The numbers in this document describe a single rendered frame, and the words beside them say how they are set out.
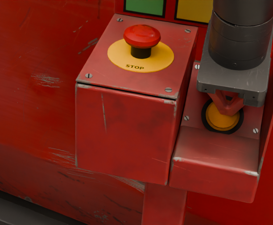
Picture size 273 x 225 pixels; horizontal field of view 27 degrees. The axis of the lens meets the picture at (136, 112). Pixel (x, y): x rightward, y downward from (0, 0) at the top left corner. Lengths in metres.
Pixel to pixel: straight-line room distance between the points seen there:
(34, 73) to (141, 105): 0.53
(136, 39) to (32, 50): 0.48
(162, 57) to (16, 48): 0.50
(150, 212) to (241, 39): 0.30
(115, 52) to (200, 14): 0.12
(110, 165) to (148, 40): 0.14
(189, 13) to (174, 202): 0.23
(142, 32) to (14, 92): 0.56
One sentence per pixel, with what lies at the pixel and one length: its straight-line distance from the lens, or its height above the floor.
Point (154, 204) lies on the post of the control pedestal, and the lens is 0.72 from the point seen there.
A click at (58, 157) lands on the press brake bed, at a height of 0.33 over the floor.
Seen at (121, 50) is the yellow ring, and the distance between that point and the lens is 0.61.
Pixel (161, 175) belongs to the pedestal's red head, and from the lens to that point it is 0.61.
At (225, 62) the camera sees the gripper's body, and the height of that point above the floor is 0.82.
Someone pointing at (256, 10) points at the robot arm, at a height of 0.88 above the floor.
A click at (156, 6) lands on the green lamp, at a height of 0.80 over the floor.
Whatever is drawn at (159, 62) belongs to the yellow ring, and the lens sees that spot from 0.59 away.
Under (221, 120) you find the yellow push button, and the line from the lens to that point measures 0.63.
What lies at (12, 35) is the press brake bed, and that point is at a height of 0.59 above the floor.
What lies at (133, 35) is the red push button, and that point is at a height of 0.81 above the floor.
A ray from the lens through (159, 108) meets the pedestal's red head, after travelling 0.55.
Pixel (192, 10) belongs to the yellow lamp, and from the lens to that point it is 0.66.
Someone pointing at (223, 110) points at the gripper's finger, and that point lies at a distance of 0.62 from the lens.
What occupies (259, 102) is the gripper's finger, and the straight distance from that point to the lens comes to 0.54.
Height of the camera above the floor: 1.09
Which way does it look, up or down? 36 degrees down
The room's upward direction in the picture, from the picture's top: 4 degrees clockwise
